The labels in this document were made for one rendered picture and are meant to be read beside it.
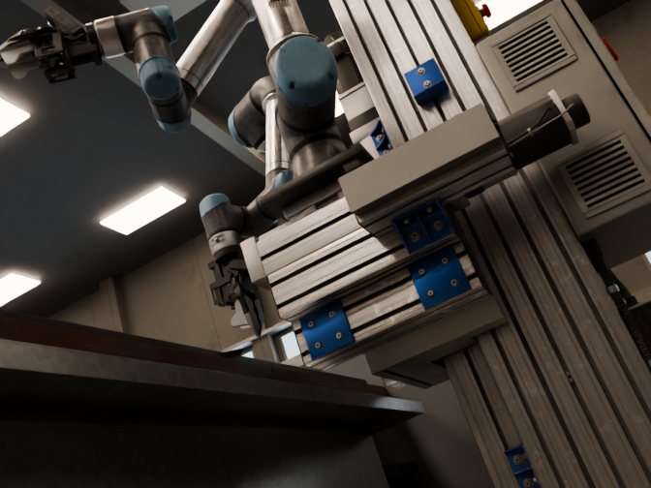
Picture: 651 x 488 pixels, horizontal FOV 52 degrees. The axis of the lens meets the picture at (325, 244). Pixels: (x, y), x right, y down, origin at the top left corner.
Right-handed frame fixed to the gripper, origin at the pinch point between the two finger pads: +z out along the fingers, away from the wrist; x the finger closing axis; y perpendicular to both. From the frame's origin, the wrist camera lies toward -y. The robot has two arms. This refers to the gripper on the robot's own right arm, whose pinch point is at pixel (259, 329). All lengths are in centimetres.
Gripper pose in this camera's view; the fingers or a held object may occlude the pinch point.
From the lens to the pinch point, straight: 148.8
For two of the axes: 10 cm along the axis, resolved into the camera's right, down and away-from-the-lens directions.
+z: 3.1, 8.6, -4.1
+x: -4.4, -2.5, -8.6
